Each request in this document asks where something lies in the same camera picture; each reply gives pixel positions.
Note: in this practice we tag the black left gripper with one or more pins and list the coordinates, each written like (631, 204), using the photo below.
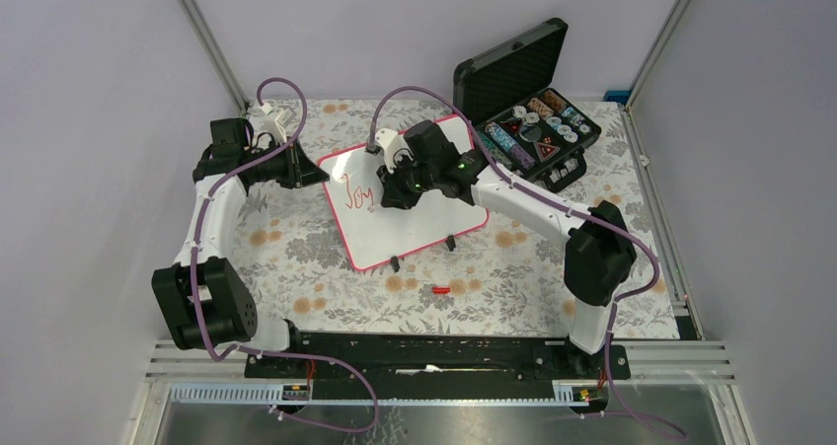
(301, 171)

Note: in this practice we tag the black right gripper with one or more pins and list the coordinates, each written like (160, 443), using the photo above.
(393, 193)

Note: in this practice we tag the pink framed whiteboard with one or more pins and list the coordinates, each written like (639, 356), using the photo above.
(372, 234)

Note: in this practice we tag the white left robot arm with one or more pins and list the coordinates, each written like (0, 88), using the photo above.
(202, 298)

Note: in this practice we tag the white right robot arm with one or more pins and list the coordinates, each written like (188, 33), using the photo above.
(598, 256)

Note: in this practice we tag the black poker chip case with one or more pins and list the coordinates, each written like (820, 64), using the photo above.
(526, 124)

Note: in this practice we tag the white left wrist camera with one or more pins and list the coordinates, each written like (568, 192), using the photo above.
(275, 121)

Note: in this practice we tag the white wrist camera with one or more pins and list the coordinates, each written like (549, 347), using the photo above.
(275, 121)
(393, 146)

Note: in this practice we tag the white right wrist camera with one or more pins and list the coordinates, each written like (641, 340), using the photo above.
(393, 146)

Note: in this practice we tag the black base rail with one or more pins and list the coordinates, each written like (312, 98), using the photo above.
(438, 366)

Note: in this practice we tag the blue object behind frame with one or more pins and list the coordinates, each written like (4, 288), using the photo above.
(620, 97)

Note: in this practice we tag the white cable duct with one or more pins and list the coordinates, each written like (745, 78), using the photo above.
(293, 395)

